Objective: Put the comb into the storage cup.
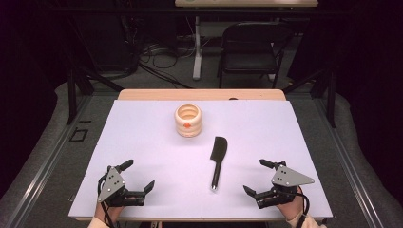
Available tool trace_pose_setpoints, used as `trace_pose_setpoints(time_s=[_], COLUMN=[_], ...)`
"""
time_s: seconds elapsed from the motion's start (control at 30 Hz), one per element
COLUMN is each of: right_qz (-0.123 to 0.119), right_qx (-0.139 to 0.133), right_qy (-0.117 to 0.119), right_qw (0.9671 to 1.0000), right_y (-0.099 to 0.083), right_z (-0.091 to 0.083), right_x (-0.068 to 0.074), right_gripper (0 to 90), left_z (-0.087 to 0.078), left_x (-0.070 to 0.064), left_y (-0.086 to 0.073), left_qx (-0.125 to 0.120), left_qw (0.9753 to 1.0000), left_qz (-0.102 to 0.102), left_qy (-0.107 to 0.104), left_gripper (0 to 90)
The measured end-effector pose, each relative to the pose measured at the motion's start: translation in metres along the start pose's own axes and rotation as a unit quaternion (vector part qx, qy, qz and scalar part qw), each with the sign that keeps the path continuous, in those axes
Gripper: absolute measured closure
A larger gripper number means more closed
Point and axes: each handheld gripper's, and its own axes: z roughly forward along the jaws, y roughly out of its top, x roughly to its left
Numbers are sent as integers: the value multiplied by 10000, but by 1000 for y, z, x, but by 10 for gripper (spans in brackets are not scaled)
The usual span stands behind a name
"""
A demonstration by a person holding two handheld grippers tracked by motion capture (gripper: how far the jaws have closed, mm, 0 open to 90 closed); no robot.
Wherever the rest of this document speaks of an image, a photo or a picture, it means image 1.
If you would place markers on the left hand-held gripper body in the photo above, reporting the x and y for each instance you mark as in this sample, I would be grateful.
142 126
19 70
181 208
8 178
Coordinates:
111 185

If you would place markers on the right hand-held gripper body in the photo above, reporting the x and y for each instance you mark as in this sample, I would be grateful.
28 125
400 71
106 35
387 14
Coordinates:
286 179

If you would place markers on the black kitchen knife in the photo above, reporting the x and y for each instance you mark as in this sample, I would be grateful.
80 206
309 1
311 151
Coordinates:
218 148

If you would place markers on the wooden round holder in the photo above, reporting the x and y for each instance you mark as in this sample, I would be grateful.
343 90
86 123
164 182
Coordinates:
188 122

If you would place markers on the person's left hand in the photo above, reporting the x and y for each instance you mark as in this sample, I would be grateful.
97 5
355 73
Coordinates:
107 211

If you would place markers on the person's right hand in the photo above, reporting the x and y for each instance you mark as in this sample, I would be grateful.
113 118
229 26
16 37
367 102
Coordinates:
293 207

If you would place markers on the white table mat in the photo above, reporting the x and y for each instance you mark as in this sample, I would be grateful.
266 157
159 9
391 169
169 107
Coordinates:
164 164

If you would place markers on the black metal stand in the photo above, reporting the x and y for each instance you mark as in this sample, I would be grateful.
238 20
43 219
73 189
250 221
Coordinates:
72 95
331 98

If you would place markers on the wooden table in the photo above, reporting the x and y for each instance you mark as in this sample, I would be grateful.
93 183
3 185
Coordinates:
196 94

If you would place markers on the black folding chair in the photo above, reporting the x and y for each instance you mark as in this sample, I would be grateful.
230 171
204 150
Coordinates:
248 60

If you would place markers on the white table leg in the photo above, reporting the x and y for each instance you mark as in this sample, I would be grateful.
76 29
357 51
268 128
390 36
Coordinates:
197 53

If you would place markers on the light background table top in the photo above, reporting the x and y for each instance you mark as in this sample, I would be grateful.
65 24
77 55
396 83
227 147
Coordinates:
247 3

